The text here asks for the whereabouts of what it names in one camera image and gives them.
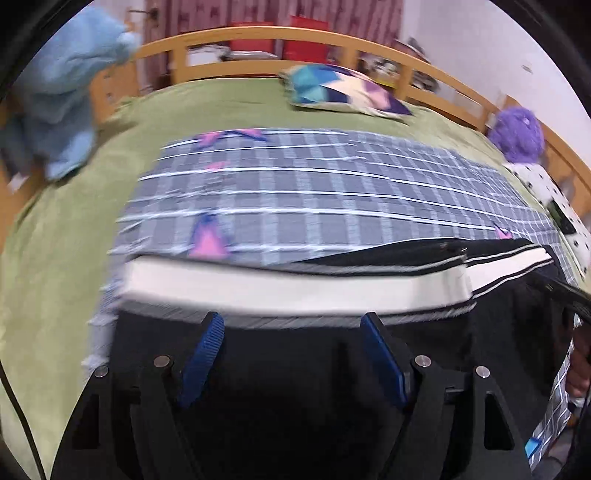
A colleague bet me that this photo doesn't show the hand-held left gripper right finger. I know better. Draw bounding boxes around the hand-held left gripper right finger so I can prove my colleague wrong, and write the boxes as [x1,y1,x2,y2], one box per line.
[361,313,532,480]

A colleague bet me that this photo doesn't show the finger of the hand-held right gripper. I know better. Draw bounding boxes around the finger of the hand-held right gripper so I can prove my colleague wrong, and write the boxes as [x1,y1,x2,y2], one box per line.
[531,272,591,324]

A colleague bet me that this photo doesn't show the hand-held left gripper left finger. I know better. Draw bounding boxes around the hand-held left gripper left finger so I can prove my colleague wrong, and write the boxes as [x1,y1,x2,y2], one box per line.
[50,311,226,480]

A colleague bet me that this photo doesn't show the black pants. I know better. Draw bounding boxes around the black pants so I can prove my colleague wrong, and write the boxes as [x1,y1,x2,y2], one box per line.
[111,237,591,480]

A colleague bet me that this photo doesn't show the person's right hand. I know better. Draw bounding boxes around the person's right hand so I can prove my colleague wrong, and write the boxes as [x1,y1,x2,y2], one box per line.
[566,325,591,408]

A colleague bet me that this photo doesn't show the dark green cloth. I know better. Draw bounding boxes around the dark green cloth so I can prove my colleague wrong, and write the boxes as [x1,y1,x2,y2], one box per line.
[547,200,578,234]

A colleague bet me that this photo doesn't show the white flower print pillow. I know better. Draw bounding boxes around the white flower print pillow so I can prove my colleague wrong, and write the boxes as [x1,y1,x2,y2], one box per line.
[503,161,591,278]

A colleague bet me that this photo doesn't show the purple plush toy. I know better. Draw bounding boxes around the purple plush toy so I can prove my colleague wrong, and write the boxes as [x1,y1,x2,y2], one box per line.
[488,107,546,164]

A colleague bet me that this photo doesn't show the green bed sheet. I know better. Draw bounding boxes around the green bed sheet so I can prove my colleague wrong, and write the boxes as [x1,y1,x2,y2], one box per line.
[0,76,591,480]

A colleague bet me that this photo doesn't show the grey plaid star blanket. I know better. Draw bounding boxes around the grey plaid star blanket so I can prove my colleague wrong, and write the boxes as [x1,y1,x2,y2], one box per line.
[83,127,583,462]

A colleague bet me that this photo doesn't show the colourful geometric pillow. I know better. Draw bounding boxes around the colourful geometric pillow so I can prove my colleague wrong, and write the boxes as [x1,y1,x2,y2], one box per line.
[281,65,413,121]

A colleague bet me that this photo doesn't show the grey paper pile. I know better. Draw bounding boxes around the grey paper pile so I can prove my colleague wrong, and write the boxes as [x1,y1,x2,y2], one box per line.
[360,37,437,89]

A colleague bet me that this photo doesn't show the light blue plush toy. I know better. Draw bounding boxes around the light blue plush toy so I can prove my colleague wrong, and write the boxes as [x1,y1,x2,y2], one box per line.
[0,7,139,182]

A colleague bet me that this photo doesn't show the red chair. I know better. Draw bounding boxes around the red chair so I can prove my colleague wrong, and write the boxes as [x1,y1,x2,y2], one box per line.
[284,15,331,63]
[229,21,278,54]

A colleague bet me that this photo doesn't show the red striped curtain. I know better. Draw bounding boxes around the red striped curtain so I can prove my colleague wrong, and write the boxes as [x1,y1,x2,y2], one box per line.
[143,0,404,93]

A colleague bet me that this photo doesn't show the black cable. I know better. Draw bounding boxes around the black cable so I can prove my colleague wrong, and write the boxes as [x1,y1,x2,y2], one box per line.
[0,364,47,480]

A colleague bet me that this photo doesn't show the wooden bed frame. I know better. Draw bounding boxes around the wooden bed frame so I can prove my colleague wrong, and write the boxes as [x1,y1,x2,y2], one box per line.
[0,25,591,259]

